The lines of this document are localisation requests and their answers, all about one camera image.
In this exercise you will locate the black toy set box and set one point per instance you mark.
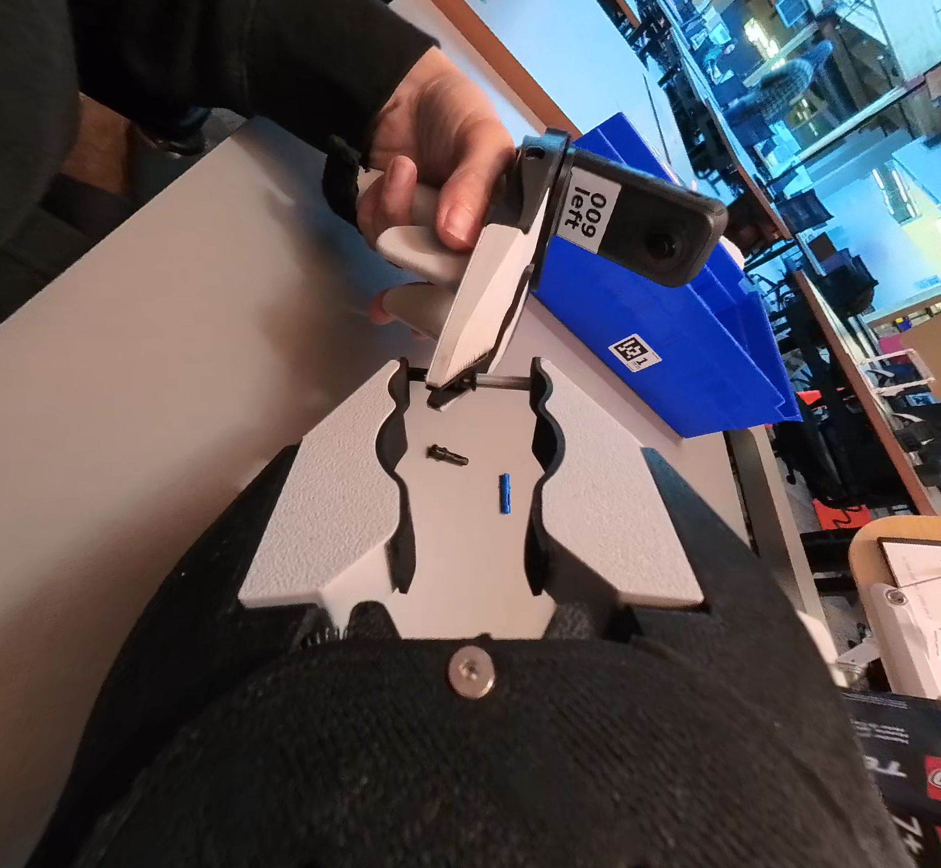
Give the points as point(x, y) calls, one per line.
point(904, 772)

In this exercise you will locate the small blue connector pin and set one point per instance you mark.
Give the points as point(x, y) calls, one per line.
point(506, 493)

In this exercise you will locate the grey and black axle pin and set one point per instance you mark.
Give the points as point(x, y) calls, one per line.
point(507, 383)

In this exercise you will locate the wooden display board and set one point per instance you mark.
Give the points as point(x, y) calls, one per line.
point(867, 552)

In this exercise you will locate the printed instruction sheet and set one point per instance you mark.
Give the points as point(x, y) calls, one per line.
point(919, 563)

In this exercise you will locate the person's body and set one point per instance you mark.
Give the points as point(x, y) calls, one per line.
point(29, 74)

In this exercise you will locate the grey desk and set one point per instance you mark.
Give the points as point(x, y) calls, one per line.
point(184, 368)

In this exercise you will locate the white display stand base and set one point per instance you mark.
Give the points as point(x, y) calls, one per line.
point(904, 633)

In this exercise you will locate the white desk with wooden edge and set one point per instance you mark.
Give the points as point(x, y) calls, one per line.
point(529, 15)

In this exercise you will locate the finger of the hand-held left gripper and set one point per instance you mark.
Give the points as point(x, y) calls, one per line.
point(448, 398)
point(481, 302)

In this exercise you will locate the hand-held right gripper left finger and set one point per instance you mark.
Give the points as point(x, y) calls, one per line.
point(323, 508)

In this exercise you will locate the blue storage bin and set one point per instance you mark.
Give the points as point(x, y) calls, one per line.
point(661, 339)

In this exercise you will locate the person's left forearm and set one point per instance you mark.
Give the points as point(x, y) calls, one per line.
point(257, 22)

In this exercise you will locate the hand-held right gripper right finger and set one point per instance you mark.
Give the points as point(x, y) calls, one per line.
point(625, 515)

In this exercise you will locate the small black connector pin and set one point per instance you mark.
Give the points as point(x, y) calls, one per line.
point(445, 453)

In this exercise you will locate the person's left hand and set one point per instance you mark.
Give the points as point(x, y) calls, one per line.
point(448, 125)

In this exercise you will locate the grey mesh office chair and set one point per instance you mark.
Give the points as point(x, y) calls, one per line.
point(779, 89)

